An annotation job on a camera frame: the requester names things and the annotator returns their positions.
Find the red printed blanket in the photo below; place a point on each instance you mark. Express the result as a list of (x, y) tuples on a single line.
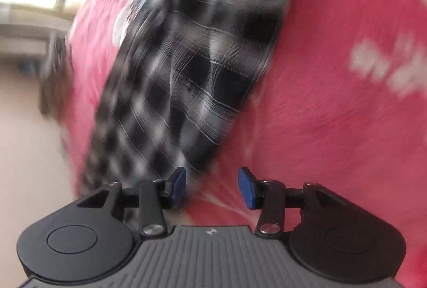
[(333, 107)]

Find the black white plaid shirt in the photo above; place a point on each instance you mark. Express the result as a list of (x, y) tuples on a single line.
[(200, 74)]

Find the white window sill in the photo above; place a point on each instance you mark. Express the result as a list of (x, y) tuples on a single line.
[(30, 31)]

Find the dark brown cloth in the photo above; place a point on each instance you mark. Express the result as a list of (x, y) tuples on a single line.
[(55, 81)]

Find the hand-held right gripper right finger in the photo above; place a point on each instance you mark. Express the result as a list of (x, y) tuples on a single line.
[(247, 188)]

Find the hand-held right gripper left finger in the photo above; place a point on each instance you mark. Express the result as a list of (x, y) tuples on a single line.
[(178, 186)]

